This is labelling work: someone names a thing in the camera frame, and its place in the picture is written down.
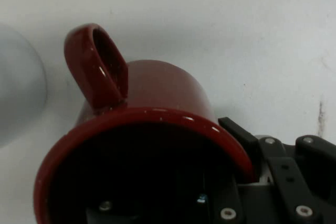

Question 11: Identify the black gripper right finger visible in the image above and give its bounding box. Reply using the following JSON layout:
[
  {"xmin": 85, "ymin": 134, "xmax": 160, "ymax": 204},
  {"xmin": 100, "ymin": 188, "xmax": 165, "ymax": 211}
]
[{"xmin": 217, "ymin": 116, "xmax": 336, "ymax": 224}]

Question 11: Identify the white enamel mug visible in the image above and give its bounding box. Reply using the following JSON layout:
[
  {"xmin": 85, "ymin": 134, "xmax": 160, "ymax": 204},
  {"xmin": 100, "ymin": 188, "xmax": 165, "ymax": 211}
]
[{"xmin": 0, "ymin": 23, "xmax": 48, "ymax": 147}]

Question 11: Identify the dark red mug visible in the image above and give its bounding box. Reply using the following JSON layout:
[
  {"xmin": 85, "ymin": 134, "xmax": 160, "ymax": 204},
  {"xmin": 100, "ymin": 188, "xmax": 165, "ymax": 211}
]
[{"xmin": 33, "ymin": 23, "xmax": 257, "ymax": 224}]

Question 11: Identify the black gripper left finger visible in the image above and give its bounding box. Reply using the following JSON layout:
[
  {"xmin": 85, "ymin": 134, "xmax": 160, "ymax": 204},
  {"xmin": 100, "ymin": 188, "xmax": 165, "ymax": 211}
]
[{"xmin": 86, "ymin": 174, "xmax": 245, "ymax": 224}]

